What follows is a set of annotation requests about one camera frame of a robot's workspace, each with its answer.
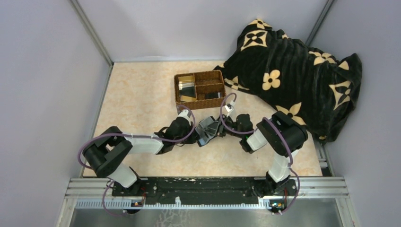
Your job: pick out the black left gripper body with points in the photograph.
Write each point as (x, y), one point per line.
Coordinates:
(190, 130)

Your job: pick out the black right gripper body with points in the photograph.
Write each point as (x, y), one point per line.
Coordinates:
(225, 128)

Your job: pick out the black leather card holder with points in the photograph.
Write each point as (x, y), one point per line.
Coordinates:
(207, 129)

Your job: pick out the brown wicker divided basket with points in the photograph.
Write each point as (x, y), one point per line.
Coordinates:
(205, 82)

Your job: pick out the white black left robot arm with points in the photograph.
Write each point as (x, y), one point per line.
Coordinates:
(106, 153)

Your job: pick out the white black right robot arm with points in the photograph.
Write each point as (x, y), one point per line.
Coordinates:
(281, 132)

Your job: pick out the gold card in basket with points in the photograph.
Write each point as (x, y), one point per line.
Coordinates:
(187, 99)

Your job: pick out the black card in basket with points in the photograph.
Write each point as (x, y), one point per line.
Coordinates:
(188, 91)

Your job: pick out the silver card in basket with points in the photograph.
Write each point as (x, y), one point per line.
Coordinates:
(185, 84)

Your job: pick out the black wallet in basket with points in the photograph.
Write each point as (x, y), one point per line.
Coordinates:
(214, 95)

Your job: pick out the black floral patterned blanket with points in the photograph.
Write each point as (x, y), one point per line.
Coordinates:
(309, 85)

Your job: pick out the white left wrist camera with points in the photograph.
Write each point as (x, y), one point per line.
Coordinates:
(186, 115)

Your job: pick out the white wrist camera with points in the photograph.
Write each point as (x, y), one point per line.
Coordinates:
(229, 109)
(186, 115)

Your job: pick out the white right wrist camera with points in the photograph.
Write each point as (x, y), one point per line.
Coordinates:
(229, 109)

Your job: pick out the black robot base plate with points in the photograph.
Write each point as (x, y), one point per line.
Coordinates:
(203, 191)

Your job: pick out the aluminium frame rail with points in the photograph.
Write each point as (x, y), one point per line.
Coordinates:
(96, 193)

